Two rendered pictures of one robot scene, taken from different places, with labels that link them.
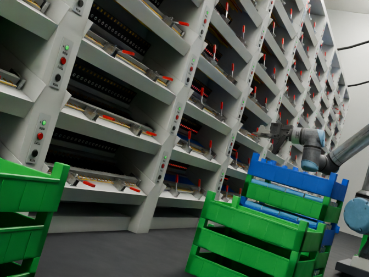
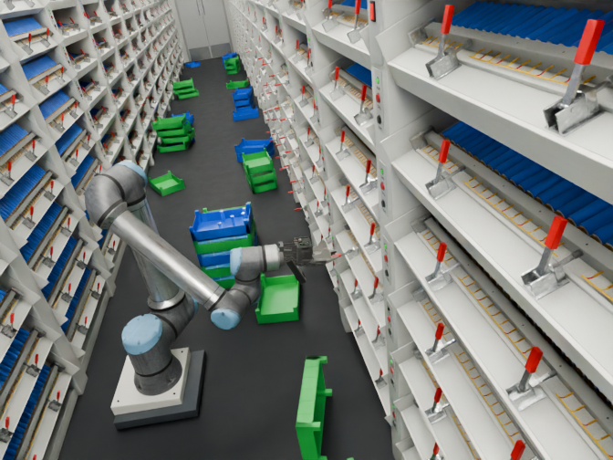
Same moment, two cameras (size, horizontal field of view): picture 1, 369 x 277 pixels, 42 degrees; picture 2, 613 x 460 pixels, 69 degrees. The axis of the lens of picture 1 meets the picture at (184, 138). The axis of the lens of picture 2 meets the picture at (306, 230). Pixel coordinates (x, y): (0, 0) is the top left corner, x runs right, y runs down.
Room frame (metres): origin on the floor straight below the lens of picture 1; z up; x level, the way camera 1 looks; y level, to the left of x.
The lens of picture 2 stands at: (3.74, -1.13, 1.45)
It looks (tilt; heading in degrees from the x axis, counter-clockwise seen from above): 30 degrees down; 149
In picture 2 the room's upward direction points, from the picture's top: 9 degrees counter-clockwise
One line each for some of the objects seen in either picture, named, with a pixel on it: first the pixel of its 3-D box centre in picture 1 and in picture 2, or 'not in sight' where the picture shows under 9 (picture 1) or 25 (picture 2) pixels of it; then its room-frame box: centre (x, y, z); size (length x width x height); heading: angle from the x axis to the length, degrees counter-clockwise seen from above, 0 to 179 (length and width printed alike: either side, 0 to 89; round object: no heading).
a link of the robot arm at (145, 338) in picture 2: not in sight; (148, 341); (2.25, -1.02, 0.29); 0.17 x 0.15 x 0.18; 125
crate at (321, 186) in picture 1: (298, 177); (222, 221); (1.70, -0.43, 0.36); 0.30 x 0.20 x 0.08; 58
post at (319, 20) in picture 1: (285, 116); not in sight; (3.75, -0.72, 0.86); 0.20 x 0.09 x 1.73; 66
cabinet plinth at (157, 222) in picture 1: (209, 217); not in sight; (2.80, -0.27, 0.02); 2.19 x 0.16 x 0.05; 156
